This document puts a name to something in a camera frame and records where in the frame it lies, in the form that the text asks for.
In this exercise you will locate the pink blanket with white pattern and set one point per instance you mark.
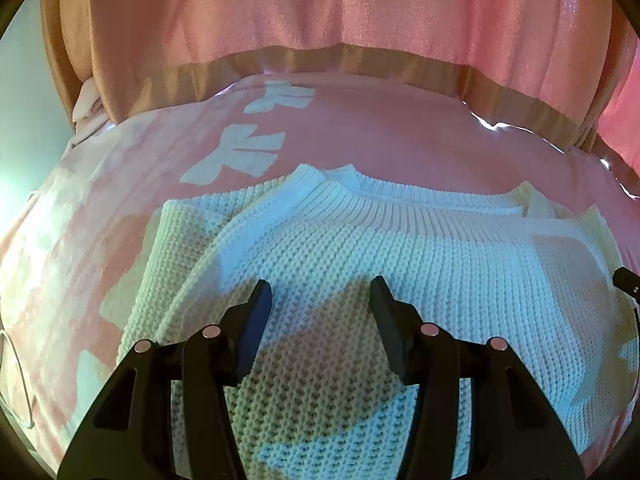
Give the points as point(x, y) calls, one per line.
point(375, 135)

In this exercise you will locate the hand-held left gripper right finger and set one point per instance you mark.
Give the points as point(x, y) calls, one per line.
point(387, 320)

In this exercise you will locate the white red black knit sweater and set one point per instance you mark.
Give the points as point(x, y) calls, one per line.
point(400, 240)

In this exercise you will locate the white cloth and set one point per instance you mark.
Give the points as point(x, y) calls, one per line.
point(87, 105)

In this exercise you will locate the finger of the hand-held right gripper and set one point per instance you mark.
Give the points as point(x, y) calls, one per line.
point(629, 281)

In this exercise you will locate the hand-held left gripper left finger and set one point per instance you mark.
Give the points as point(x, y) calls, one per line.
point(252, 330)

